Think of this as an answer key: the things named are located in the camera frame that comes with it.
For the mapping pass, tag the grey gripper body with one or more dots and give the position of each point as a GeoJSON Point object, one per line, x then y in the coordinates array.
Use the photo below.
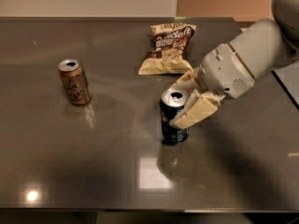
{"type": "Point", "coordinates": [224, 69]}

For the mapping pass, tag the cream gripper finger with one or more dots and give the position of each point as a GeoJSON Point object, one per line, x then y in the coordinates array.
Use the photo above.
{"type": "Point", "coordinates": [188, 81]}
{"type": "Point", "coordinates": [199, 106]}

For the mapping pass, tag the blue pepsi can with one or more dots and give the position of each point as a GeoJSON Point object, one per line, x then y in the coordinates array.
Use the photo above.
{"type": "Point", "coordinates": [171, 103]}

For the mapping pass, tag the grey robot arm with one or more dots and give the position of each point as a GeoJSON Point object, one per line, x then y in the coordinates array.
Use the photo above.
{"type": "Point", "coordinates": [268, 43]}

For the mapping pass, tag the brown la croix can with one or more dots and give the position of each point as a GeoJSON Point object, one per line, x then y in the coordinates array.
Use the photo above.
{"type": "Point", "coordinates": [74, 80]}

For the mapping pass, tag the yellow brown chip bag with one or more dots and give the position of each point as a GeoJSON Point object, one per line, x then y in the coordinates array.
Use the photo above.
{"type": "Point", "coordinates": [166, 55]}

